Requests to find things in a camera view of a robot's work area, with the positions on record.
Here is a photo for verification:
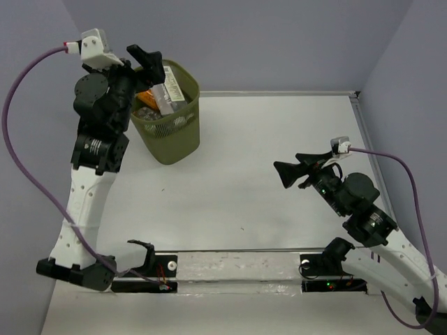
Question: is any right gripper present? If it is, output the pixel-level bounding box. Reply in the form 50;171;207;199
272;150;347;216

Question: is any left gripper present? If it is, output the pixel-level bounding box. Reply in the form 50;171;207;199
86;45;167;131

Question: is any orange juice bottle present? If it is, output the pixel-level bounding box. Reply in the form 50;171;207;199
136;89;159;110

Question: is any square white-label bottle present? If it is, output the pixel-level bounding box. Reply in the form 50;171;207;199
151;66;188;116

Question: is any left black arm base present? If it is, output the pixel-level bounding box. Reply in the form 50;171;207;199
110;253;178;294

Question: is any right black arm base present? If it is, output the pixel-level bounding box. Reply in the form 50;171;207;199
298;237;367;293

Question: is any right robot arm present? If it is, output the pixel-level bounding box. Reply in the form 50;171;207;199
273;148;446;334

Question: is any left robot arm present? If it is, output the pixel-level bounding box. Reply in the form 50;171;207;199
36;44;165;291

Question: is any green mesh waste bin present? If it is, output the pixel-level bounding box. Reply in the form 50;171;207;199
131;59;200;165

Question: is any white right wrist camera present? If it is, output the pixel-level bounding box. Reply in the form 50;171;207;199
323;136;351;168

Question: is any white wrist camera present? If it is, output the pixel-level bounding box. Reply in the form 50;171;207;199
64;28;124;70
323;136;351;168

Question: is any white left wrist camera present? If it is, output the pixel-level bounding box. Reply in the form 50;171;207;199
64;28;124;70

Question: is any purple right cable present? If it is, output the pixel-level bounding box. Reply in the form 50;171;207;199
349;147;440;329

